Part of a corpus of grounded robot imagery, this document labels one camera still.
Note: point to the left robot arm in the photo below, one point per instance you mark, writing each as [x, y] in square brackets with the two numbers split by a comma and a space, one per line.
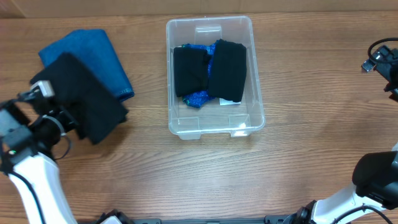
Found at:
[31, 166]

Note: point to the blue terry towel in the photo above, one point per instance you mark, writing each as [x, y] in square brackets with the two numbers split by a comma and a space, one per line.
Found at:
[94, 49]

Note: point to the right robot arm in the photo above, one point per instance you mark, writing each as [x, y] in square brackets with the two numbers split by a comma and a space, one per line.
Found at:
[374, 181]

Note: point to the sparkly blue fabric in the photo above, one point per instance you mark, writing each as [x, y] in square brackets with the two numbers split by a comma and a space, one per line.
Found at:
[199, 98]

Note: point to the white label sticker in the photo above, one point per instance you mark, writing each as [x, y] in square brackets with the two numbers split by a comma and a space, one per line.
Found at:
[224, 102]

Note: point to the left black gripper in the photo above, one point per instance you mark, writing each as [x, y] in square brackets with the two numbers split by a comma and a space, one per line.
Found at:
[61, 114]

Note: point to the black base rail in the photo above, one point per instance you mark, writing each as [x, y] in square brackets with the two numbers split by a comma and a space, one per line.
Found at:
[115, 216]

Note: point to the clear plastic storage bin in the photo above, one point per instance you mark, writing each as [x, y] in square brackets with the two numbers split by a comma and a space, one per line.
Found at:
[189, 123]

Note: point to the black cloth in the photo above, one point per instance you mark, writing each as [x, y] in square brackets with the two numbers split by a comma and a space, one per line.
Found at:
[223, 74]
[95, 109]

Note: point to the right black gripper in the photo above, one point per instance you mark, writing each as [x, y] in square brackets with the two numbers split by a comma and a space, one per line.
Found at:
[385, 58]

